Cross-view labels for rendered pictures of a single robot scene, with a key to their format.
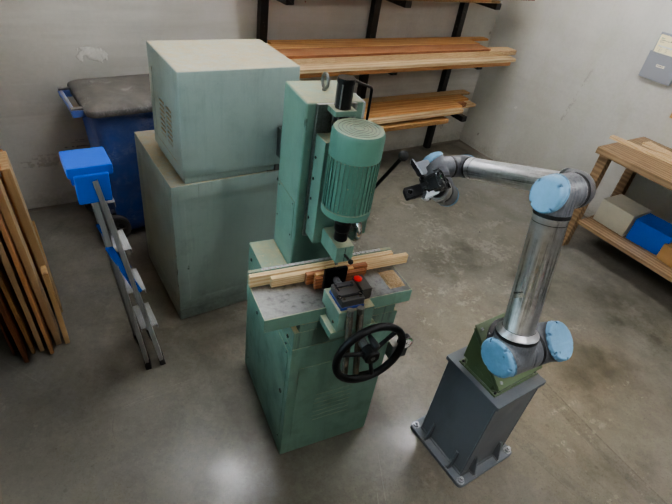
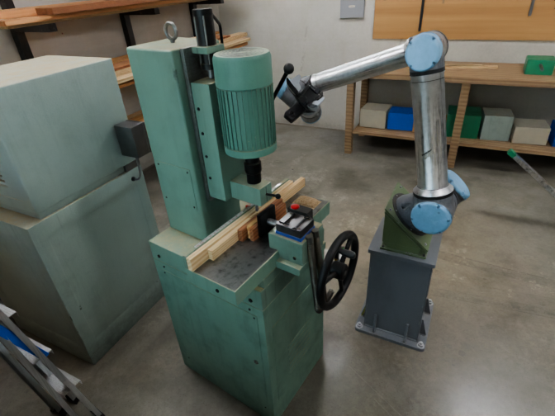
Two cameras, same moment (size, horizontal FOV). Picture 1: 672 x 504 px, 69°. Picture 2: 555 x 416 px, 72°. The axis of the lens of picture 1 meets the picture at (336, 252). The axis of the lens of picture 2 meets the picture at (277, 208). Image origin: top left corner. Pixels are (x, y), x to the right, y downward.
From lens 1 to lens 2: 67 cm
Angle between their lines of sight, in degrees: 20
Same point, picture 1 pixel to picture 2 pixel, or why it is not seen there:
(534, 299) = (442, 151)
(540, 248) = (434, 103)
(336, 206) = (249, 143)
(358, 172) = (262, 94)
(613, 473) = (495, 276)
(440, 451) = (391, 333)
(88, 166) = not seen: outside the picture
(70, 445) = not seen: outside the picture
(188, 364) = (130, 402)
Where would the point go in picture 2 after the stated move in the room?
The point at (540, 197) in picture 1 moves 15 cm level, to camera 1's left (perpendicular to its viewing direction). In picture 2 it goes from (419, 57) to (382, 63)
